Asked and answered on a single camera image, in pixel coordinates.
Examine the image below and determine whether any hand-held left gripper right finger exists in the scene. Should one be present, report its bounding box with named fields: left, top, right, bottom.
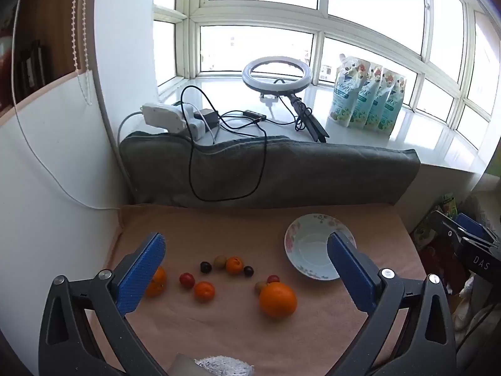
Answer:
left=326, top=231, right=457, bottom=376

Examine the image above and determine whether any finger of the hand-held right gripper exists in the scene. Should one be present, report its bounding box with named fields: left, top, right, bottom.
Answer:
left=455, top=212, right=498, bottom=244
left=430, top=210, right=466, bottom=244

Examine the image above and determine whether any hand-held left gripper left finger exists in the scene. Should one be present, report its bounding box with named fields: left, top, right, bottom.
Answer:
left=38, top=232, right=169, bottom=376

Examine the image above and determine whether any large orange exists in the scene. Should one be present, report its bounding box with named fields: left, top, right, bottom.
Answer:
left=259, top=282, right=298, bottom=319
left=144, top=266, right=168, bottom=297

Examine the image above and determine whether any white floral plate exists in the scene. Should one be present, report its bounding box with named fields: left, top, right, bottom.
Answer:
left=284, top=213, right=358, bottom=281

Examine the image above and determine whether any small tangerine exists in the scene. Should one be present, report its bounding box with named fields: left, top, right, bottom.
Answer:
left=225, top=256, right=245, bottom=275
left=194, top=281, right=216, bottom=302

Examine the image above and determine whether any person's left hand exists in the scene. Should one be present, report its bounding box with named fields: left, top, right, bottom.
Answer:
left=194, top=356, right=255, bottom=376

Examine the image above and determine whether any green printed box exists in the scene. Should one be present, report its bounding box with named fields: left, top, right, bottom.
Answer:
left=411, top=194, right=458, bottom=249

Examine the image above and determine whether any white lace cloth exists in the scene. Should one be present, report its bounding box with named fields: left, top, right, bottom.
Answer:
left=452, top=274, right=486, bottom=333

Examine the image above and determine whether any grey plush cushion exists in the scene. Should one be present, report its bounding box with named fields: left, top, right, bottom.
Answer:
left=118, top=131, right=421, bottom=208

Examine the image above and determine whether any white charger plug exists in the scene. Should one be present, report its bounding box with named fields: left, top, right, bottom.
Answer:
left=184, top=104, right=208, bottom=139

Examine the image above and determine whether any white power strip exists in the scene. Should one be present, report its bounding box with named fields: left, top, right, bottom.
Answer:
left=142, top=103, right=186, bottom=134

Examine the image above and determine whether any black power adapter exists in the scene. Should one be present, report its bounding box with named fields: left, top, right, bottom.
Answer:
left=199, top=109, right=220, bottom=130

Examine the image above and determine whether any brown wooden cabinet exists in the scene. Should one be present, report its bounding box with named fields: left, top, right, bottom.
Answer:
left=0, top=0, right=85, bottom=118

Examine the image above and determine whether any black cable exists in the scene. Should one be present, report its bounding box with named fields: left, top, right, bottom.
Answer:
left=181, top=85, right=269, bottom=201

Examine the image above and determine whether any white cable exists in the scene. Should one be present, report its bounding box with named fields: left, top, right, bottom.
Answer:
left=12, top=0, right=142, bottom=210

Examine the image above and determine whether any white ring light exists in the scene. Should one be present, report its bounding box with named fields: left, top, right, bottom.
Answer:
left=242, top=56, right=313, bottom=106

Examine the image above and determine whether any white bead curtain cord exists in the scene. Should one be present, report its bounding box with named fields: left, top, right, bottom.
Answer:
left=70, top=0, right=95, bottom=106

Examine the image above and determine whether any white window frame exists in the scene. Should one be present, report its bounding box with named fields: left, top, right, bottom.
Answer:
left=152, top=0, right=501, bottom=157

